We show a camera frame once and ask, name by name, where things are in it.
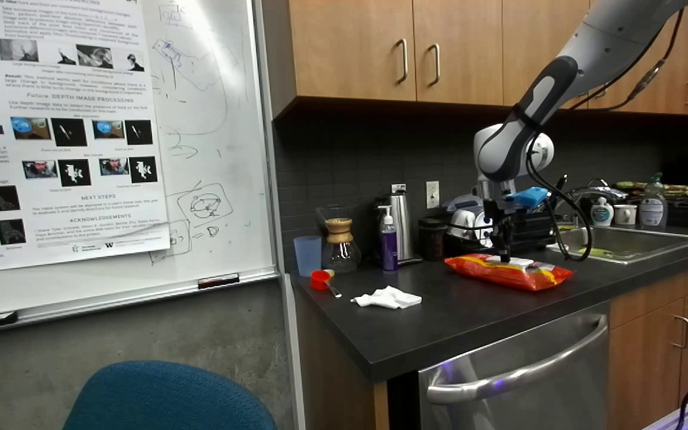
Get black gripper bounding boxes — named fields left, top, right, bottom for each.
left=490, top=198, right=522, bottom=264

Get orange chip bag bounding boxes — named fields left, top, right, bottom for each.
left=441, top=252, right=576, bottom=295

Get glass jar with lid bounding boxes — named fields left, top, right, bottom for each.
left=322, top=215, right=363, bottom=277

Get black dish rack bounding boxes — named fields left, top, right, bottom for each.
left=436, top=205, right=559, bottom=259

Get white plate blue dots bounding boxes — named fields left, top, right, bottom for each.
left=447, top=204, right=496, bottom=249

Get dark jar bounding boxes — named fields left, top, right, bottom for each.
left=416, top=209, right=451, bottom=260

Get white soap dispenser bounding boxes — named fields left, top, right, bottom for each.
left=589, top=193, right=617, bottom=229

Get chrome faucet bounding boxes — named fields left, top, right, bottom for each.
left=581, top=180, right=631, bottom=211

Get purple bottle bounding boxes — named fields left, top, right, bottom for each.
left=374, top=204, right=400, bottom=276

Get small white cup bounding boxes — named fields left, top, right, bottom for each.
left=613, top=200, right=639, bottom=229

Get white crumpled tissue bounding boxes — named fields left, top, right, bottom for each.
left=348, top=285, right=424, bottom=312

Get steel sink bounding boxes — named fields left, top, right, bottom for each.
left=544, top=226, right=688, bottom=269

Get clear soap bottle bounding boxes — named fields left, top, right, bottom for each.
left=638, top=175, right=670, bottom=232

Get stainless steel dishwasher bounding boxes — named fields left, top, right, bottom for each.
left=416, top=298, right=613, bottom=430

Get small red object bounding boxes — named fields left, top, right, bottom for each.
left=307, top=269, right=336, bottom=295

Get blue plastic cup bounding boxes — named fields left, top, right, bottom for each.
left=290, top=232, right=326, bottom=281

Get black whiteboard marker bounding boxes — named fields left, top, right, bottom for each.
left=195, top=272, right=244, bottom=291

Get whiteboard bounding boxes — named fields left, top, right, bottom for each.
left=0, top=0, right=282, bottom=332

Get research poster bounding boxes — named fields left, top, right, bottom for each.
left=0, top=0, right=172, bottom=272

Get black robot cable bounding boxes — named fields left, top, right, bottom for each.
left=521, top=8, right=686, bottom=264

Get silver dishwasher handle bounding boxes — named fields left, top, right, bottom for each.
left=424, top=313, right=608, bottom=405

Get silver cabinet handle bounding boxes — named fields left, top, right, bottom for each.
left=670, top=313, right=688, bottom=352
left=391, top=37, right=410, bottom=86
left=424, top=42, right=443, bottom=92

